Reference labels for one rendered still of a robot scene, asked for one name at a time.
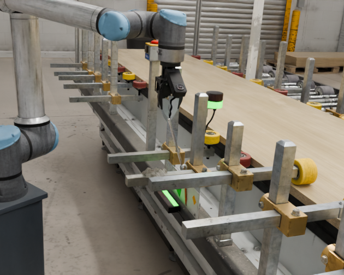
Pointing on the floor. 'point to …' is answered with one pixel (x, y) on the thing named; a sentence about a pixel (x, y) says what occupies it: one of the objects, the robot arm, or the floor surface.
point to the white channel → (254, 39)
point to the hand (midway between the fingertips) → (168, 118)
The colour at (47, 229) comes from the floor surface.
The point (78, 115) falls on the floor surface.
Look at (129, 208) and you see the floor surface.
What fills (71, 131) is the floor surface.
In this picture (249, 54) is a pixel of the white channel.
